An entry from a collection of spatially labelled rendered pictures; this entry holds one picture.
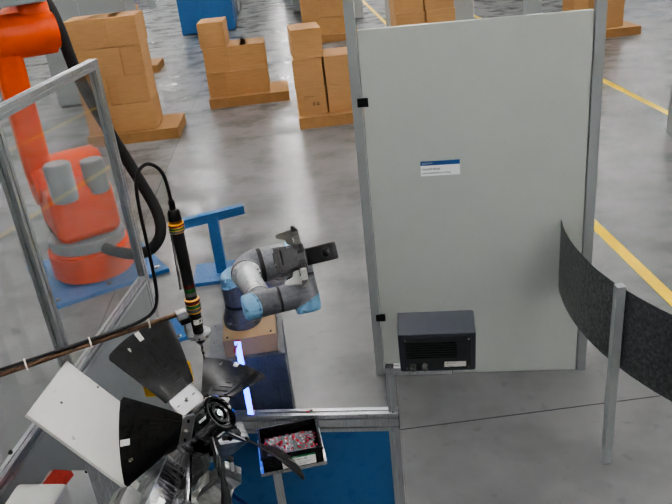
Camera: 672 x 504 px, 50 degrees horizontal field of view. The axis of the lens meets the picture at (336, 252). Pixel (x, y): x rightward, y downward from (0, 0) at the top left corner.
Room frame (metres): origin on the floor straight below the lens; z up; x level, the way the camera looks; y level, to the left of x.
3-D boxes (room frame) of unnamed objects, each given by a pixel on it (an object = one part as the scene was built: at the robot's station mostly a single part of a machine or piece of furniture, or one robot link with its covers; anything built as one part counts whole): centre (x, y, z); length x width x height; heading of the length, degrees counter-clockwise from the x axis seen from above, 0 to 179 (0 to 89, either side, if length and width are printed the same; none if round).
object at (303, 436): (2.02, 0.23, 0.84); 0.19 x 0.14 x 0.04; 97
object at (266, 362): (2.51, 0.40, 0.50); 0.30 x 0.30 x 1.00; 4
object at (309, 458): (2.02, 0.23, 0.85); 0.22 x 0.17 x 0.07; 97
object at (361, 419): (2.19, 0.28, 0.82); 0.90 x 0.04 x 0.08; 82
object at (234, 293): (2.50, 0.39, 1.25); 0.13 x 0.12 x 0.14; 104
